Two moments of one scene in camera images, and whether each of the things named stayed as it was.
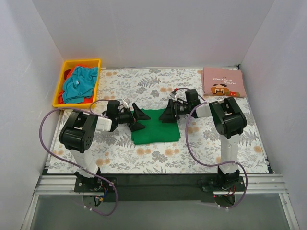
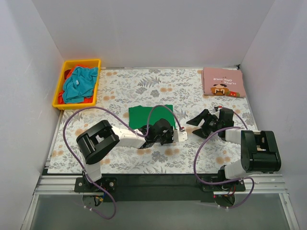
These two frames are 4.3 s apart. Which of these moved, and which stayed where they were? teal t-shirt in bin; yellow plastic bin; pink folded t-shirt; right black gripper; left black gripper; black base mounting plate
Moved: left black gripper; right black gripper
Stayed: yellow plastic bin; black base mounting plate; teal t-shirt in bin; pink folded t-shirt
